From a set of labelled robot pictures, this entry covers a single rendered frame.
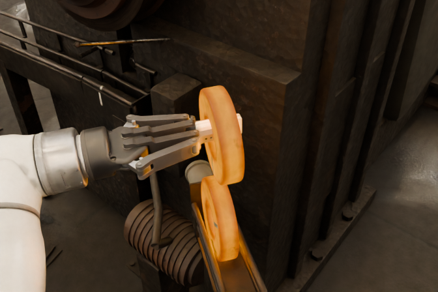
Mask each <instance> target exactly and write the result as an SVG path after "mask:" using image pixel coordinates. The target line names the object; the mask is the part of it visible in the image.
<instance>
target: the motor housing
mask: <svg viewBox="0 0 438 292"><path fill-rule="evenodd" d="M162 204H163V209H164V210H163V218H162V232H161V238H164V237H167V236H170V237H171V238H172V239H173V243H172V244H171V245H169V246H166V247H164V248H161V249H159V250H154V249H153V247H151V238H152V232H153V220H154V203H153V199H148V200H145V201H143V202H141V203H139V204H138V205H136V206H135V207H134V208H133V209H132V210H131V212H130V214H129V215H128V217H127V219H126V222H125V224H124V238H125V239H126V241H127V242H128V244H129V245H130V246H131V247H133V248H134V249H135V250H136V251H138V253H137V254H136V255H137V259H138V265H139V272H140V276H141V282H142V286H143V292H190V291H189V288H191V287H194V286H198V285H200V284H202V283H203V282H204V281H205V279H204V260H203V257H202V254H201V250H200V248H199V244H198V241H197V240H196V236H195V233H194V227H193V225H192V221H190V220H189V219H187V218H186V217H184V216H183V215H181V214H180V213H178V212H177V211H175V210H174V209H172V208H171V207H170V206H168V205H166V204H165V203H164V202H162Z"/></svg>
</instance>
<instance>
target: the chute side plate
mask: <svg viewBox="0 0 438 292"><path fill-rule="evenodd" d="M0 60H2V61H4V63H5V66H6V68H7V69H9V70H11V71H13V72H15V73H17V74H19V75H21V76H23V77H25V78H27V79H29V80H31V81H33V82H35V83H37V84H39V85H41V86H44V87H46V88H48V89H50V90H52V91H54V92H56V93H58V94H60V95H62V96H64V97H66V98H68V99H70V100H73V101H75V102H77V103H79V104H81V105H82V106H85V107H86V108H89V109H90V110H92V111H93V112H95V113H97V114H99V115H100V116H102V117H103V118H105V119H107V120H108V121H110V122H112V123H113V124H114V122H113V115H114V116H116V117H118V118H119V119H121V120H122V121H124V122H127V120H126V116H127V115H131V114H132V110H131V107H129V106H127V105H125V104H123V103H122V102H120V101H118V100H116V99H115V98H113V97H111V96H110V95H107V94H106V93H104V92H102V91H100V90H98V89H97V88H95V87H93V86H91V85H89V84H88V83H86V82H84V81H82V80H80V79H78V78H75V77H73V76H71V75H68V74H66V73H64V72H61V71H60V70H57V69H55V68H52V67H50V66H48V65H45V64H43V63H41V62H39V61H36V60H34V59H32V58H30V57H27V56H25V55H22V54H20V53H18V52H16V51H14V50H11V49H9V48H6V47H4V46H2V45H0ZM98 92H99V93H100V96H101V100H102V105H101V103H100V97H99V93H98Z"/></svg>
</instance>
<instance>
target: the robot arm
mask: <svg viewBox="0 0 438 292"><path fill-rule="evenodd" d="M126 120H127V122H126V124H125V125H124V126H120V127H117V128H116V129H114V130H107V128H106V127H105V126H99V127H96V128H90V129H86V130H82V132H80V135H79V134H78V131H77V130H76V129H75V128H73V127H71V128H64V129H60V130H54V131H51V132H41V133H39V134H33V135H17V134H11V135H5V136H0V292H45V290H46V254H45V247H44V239H43V236H42V232H41V227H40V208H41V204H42V198H43V197H46V196H50V195H56V194H58V193H62V192H67V191H71V190H76V189H79V188H85V187H86V186H87V183H88V177H89V178H90V179H92V180H93V181H95V180H98V179H103V178H107V177H112V176H114V175H115V172H116V171H117V170H123V171H128V170H132V171H134V172H135V173H137V175H138V179H139V180H144V179H146V178H147V177H148V176H149V175H151V174H152V173H154V172H155V171H158V170H161V169H164V168H166V167H168V166H171V165H173V164H176V163H178V162H181V161H183V160H186V159H188V158H191V157H193V156H196V155H198V154H199V150H200V149H201V144H202V143H206V142H210V141H214V136H213V132H212V128H211V124H210V121H209V119H204V120H200V121H196V120H195V117H194V116H193V115H191V116H190V118H189V115H188V114H173V115H150V116H138V115H127V116H126ZM146 135H147V137H146ZM149 148H150V151H149Z"/></svg>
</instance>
